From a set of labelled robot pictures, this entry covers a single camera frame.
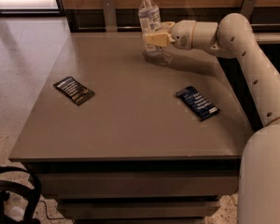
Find black snack packet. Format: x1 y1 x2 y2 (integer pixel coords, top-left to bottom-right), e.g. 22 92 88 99
53 77 95 106

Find right metal bracket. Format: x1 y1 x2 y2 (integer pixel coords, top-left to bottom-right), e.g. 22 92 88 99
240 0 258 19

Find blue snack packet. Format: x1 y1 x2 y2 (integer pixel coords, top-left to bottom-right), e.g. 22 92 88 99
175 86 220 120

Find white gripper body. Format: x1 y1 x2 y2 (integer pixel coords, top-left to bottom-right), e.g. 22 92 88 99
172 21 196 50

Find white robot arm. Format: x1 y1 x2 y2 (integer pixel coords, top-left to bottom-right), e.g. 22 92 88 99
143 13 280 224

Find left metal bracket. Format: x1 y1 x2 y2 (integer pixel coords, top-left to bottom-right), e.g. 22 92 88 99
102 0 118 32

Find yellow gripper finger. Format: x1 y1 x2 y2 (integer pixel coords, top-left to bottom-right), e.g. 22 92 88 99
161 21 175 32
143 32 175 47

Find metal bracket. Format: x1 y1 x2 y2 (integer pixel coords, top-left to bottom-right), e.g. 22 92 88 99
240 0 258 19
102 0 118 32

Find clear plastic water bottle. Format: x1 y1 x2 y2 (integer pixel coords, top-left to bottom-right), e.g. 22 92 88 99
137 0 163 53

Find grey drawer cabinet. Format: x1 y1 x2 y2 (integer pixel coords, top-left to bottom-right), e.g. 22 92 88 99
9 34 252 224

